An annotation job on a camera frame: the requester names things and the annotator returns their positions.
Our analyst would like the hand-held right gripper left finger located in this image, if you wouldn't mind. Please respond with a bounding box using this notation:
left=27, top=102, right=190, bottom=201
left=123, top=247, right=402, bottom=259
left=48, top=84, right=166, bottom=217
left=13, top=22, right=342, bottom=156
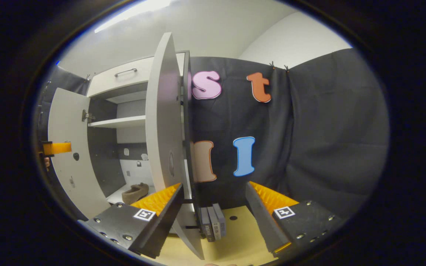
left=84, top=183, right=186, bottom=259

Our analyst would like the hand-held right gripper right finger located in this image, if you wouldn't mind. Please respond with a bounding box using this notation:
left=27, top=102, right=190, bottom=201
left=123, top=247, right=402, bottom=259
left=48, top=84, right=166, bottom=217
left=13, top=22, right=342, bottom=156
left=244, top=181, right=344, bottom=258

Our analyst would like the white cabinet door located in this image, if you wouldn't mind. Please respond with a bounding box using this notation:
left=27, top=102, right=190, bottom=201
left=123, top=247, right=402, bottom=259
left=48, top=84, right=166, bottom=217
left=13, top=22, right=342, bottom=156
left=145, top=32, right=206, bottom=261
left=48, top=88, right=111, bottom=219

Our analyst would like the brown fuzzy shoe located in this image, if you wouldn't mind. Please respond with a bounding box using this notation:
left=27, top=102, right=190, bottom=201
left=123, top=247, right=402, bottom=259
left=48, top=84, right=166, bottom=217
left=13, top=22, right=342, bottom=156
left=121, top=182, right=150, bottom=204

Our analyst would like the white shoe cabinet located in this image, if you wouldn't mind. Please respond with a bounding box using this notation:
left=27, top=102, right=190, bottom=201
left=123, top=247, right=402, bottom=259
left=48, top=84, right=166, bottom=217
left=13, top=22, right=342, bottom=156
left=87, top=51, right=200, bottom=237

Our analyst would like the white cabinet drawer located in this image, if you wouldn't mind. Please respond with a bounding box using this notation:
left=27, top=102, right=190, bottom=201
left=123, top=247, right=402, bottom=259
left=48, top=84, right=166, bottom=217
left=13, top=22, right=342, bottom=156
left=87, top=52, right=186, bottom=98

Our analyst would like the gray flat box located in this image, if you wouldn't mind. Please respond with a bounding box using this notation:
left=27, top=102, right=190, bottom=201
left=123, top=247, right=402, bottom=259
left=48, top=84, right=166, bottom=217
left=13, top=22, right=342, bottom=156
left=200, top=207, right=212, bottom=242
left=213, top=203, right=227, bottom=237
left=207, top=205, right=222, bottom=241

